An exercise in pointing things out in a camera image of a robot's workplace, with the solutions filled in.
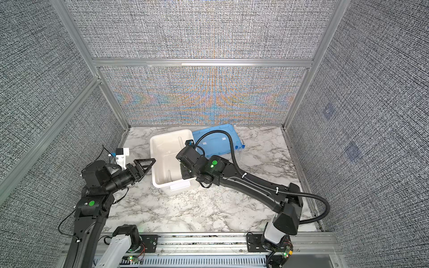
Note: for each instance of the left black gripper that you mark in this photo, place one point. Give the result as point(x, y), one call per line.
point(133, 171)

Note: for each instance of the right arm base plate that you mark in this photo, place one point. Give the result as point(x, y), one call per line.
point(257, 243)

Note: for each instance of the blue plastic lid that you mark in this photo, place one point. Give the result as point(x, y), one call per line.
point(218, 144)

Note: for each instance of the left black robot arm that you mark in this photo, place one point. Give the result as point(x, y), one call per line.
point(103, 180)

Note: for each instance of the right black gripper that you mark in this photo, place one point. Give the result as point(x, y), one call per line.
point(185, 174)

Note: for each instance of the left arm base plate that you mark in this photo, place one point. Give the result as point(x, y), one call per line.
point(127, 244)

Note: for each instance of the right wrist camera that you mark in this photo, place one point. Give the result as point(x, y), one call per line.
point(189, 156)

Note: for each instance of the white plastic bin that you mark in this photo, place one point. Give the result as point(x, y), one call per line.
point(164, 149)

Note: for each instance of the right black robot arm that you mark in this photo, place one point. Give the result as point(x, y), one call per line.
point(285, 201)

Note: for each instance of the aluminium front rail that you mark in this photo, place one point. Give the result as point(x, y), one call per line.
point(218, 250)

